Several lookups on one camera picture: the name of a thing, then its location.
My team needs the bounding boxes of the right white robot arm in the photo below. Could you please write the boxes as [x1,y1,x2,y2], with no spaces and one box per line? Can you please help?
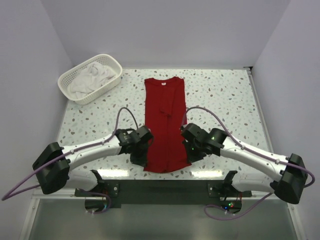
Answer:
[181,123,308,205]

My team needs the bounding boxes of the white cloth in basket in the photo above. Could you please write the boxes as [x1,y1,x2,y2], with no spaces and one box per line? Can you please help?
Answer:
[67,61,116,99]

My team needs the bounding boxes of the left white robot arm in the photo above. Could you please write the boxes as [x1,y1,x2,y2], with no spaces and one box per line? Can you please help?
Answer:
[32,125,154,195]

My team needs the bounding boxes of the aluminium front rail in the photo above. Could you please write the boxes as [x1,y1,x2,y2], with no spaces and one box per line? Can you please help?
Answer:
[31,174,297,201]

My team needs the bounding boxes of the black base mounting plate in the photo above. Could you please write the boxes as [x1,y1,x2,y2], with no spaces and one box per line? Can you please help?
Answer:
[74,171,252,209]

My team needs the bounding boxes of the white plastic laundry basket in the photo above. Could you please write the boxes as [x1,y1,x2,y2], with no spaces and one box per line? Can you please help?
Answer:
[57,54,123,105]

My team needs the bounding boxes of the red t shirt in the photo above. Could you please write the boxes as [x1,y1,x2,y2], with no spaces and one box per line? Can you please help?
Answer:
[144,76,191,174]

